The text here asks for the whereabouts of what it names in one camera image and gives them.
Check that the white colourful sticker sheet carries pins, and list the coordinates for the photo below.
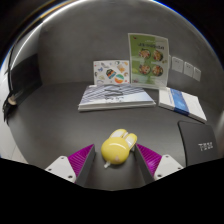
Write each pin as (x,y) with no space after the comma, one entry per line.
(111,72)

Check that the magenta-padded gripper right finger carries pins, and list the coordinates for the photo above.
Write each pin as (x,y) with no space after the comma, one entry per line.
(165,165)

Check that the yellow rabbit-shaped computer mouse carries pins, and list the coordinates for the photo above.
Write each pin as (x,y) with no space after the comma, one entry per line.
(116,148)

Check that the white book with blue band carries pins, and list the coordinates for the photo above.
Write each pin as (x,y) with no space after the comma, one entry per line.
(181,103)

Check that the black mouse pad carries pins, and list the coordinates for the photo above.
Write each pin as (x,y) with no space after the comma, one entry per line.
(200,143)

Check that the grey striped booklet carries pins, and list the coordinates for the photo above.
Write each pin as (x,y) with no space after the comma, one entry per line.
(115,96)

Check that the green food menu stand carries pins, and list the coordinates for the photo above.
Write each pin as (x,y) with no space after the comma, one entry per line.
(148,60)

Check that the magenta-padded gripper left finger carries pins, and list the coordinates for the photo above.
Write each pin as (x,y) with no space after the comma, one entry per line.
(63,166)

